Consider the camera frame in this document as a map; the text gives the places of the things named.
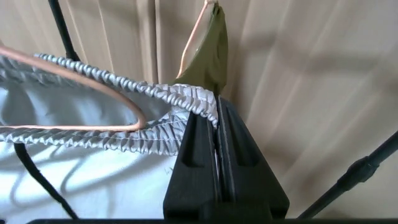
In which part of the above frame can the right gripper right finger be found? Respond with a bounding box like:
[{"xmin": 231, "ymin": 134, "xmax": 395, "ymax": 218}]
[{"xmin": 216, "ymin": 96, "xmax": 290, "ymax": 219}]

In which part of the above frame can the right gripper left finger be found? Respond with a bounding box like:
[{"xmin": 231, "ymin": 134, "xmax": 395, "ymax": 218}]
[{"xmin": 162, "ymin": 111, "xmax": 221, "ymax": 219}]

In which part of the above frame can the pale grey garment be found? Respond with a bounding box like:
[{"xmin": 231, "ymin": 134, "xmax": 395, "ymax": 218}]
[{"xmin": 0, "ymin": 52, "xmax": 220, "ymax": 224}]

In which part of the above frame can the green sleeveless shirt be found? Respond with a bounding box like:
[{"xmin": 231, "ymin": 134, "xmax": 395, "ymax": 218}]
[{"xmin": 172, "ymin": 2, "xmax": 229, "ymax": 96}]

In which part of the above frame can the pink clothes hanger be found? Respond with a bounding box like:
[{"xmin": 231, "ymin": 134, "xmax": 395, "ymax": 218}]
[
  {"xmin": 0, "ymin": 45, "xmax": 147, "ymax": 133},
  {"xmin": 176, "ymin": 0, "xmax": 218, "ymax": 79}
]

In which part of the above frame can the black clothes rack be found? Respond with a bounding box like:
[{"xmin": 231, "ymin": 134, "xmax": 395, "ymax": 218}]
[{"xmin": 48, "ymin": 0, "xmax": 398, "ymax": 219}]

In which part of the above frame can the beige curtain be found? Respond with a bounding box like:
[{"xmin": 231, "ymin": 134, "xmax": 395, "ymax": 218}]
[{"xmin": 0, "ymin": 0, "xmax": 398, "ymax": 218}]

